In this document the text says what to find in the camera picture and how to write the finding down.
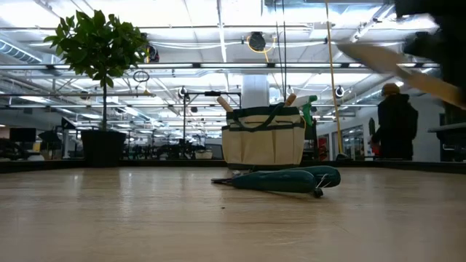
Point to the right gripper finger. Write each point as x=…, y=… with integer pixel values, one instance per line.
x=424, y=47

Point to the green spray bottle white nozzle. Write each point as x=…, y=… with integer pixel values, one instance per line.
x=309, y=111

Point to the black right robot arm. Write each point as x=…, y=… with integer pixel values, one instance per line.
x=453, y=143

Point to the beige green gardening bag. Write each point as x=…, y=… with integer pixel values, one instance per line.
x=262, y=145

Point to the small beige background bag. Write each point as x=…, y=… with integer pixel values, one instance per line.
x=204, y=155

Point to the person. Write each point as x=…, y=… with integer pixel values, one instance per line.
x=397, y=123

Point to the black cabinet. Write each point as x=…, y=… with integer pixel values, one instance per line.
x=312, y=145

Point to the white pillar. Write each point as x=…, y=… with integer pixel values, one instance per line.
x=255, y=89

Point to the green potted plant black pot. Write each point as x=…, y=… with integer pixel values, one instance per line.
x=98, y=40

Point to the black background monitor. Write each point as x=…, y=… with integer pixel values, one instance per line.
x=22, y=134

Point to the black background rig frame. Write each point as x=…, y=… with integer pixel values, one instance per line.
x=213, y=93

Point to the black aluminium table frame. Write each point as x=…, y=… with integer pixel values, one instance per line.
x=174, y=163

